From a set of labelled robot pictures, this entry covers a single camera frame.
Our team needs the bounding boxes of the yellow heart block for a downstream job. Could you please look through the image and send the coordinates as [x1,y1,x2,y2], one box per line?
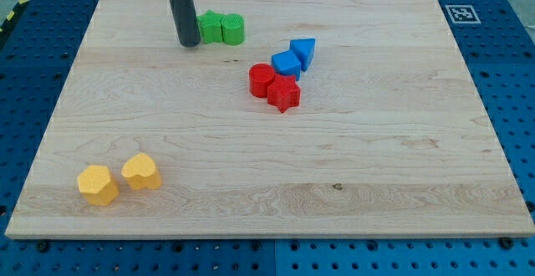
[121,152,162,190]

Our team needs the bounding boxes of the red star block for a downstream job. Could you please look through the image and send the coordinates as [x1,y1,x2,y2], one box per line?
[267,74,301,113]

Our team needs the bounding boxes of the yellow hexagon block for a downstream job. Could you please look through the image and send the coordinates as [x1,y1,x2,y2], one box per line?
[77,165,120,207]

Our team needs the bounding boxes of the yellow black hazard tape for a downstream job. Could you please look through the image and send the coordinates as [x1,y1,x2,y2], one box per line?
[1,0,31,35]

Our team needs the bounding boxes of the light wooden board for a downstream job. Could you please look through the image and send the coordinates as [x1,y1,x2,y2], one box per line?
[6,0,534,239]

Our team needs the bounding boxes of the green cylinder block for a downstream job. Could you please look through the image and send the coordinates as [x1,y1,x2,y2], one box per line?
[221,13,245,45]

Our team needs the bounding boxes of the blue cube block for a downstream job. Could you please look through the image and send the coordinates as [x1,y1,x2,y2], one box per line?
[271,50,301,81]

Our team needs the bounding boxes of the red cylinder block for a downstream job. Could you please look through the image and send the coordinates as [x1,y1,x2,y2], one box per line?
[249,64,275,98]

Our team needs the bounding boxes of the white fiducial marker tag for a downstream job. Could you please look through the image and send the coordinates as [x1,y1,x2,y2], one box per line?
[446,4,481,24]

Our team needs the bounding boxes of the green star block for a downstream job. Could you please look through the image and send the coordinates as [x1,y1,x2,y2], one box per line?
[197,10,223,43]

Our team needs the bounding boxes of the blue triangle block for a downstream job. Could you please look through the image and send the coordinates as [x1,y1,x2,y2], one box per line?
[290,38,316,71]

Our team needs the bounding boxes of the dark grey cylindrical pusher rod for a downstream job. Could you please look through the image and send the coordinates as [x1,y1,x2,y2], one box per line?
[169,0,201,48]

